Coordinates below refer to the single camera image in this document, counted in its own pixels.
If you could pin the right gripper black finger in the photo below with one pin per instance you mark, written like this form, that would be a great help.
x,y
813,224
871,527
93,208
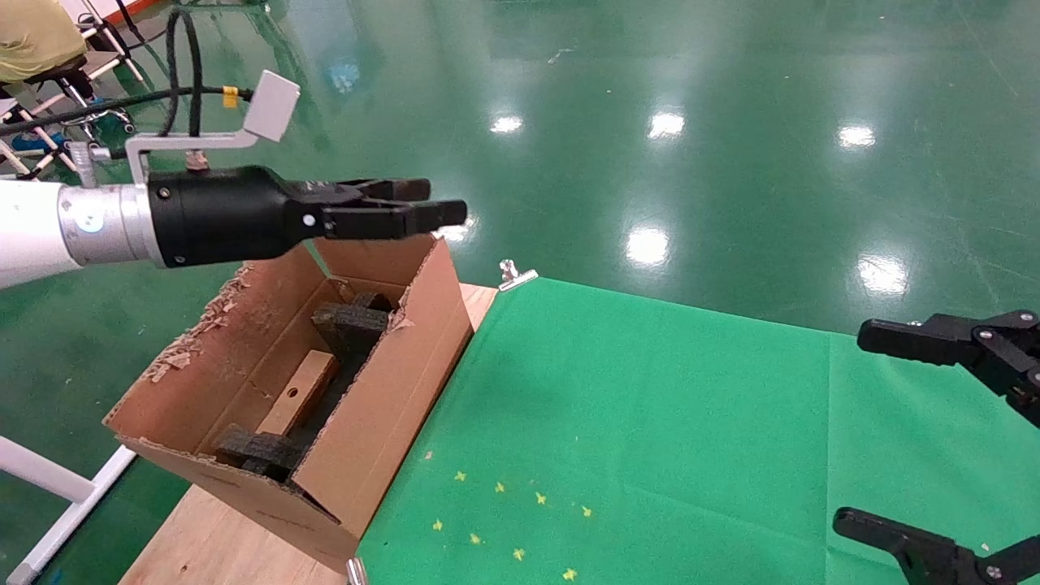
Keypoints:
x,y
942,341
918,552

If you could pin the green cloth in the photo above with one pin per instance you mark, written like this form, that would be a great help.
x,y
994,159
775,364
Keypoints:
x,y
715,455

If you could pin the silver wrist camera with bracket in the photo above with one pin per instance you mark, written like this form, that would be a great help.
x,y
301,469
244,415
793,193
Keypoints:
x,y
272,106

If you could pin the white tube table frame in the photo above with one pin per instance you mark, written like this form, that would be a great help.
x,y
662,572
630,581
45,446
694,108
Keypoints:
x,y
122,53

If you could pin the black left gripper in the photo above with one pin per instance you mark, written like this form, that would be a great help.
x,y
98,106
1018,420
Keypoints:
x,y
219,215

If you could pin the large open cardboard carton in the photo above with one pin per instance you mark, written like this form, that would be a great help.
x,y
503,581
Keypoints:
x,y
382,422

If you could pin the person in yellow shirt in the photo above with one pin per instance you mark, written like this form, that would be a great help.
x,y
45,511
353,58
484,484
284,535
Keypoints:
x,y
32,36

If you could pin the black stool with chrome base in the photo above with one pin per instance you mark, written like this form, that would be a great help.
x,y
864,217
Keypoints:
x,y
61,71

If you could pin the white tube rack frame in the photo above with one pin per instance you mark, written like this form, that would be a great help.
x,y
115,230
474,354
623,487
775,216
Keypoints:
x,y
24,169

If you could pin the black floor stand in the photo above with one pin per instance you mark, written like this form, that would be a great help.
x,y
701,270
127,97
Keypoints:
x,y
150,32

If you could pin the slim cardboard box with hole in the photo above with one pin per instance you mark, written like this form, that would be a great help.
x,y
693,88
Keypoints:
x,y
301,390

